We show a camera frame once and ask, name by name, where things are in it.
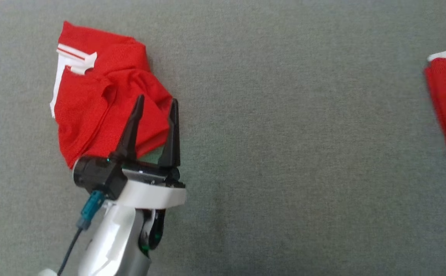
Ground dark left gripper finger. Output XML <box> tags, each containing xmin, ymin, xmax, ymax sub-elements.
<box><xmin>158</xmin><ymin>99</ymin><xmax>181</xmax><ymax>168</ymax></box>
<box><xmin>110</xmin><ymin>95</ymin><xmax>145</xmax><ymax>161</ymax></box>

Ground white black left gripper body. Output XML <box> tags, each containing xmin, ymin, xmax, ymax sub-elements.
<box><xmin>117</xmin><ymin>160</ymin><xmax>187</xmax><ymax>209</ymax></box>

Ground red shorts white stripes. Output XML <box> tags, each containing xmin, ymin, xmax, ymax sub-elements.
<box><xmin>49</xmin><ymin>21</ymin><xmax>174</xmax><ymax>170</ymax></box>

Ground grey sofa seat cushion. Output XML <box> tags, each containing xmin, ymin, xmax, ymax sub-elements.
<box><xmin>0</xmin><ymin>0</ymin><xmax>446</xmax><ymax>276</ymax></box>

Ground black cable teal connector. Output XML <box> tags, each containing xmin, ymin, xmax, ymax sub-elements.
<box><xmin>56</xmin><ymin>191</ymin><xmax>105</xmax><ymax>276</ymax></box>

